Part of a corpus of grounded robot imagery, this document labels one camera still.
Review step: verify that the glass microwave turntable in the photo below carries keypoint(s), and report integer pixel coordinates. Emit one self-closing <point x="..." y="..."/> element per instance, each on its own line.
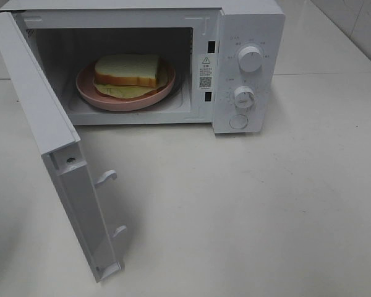
<point x="172" y="102"/>

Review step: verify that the white dial knob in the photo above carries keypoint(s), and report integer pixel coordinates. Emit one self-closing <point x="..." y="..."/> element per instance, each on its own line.
<point x="250" y="58"/>
<point x="244" y="97"/>

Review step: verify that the pink round plate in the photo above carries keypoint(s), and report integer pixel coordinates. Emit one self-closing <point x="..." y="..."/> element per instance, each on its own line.
<point x="87" y="90"/>

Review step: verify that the white microwave door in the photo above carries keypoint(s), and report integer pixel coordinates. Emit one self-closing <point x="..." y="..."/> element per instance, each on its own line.
<point x="60" y="149"/>

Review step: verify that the round door release button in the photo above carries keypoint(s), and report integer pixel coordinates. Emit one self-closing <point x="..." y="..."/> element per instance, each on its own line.
<point x="238" y="121"/>

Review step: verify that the upper white dial knob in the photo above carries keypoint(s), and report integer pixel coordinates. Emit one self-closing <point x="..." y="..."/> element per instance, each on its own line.
<point x="250" y="58"/>

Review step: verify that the white microwave oven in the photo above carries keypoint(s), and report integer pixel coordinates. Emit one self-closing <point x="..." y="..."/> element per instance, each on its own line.
<point x="69" y="35"/>

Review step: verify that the lower white dial knob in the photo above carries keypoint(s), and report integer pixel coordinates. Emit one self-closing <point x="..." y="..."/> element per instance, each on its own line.
<point x="244" y="97"/>

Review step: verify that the white warning label sticker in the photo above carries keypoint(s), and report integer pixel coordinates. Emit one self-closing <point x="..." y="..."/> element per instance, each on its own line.
<point x="206" y="71"/>

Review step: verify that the white bread sandwich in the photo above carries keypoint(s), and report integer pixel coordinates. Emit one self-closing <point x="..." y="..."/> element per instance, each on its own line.
<point x="127" y="76"/>

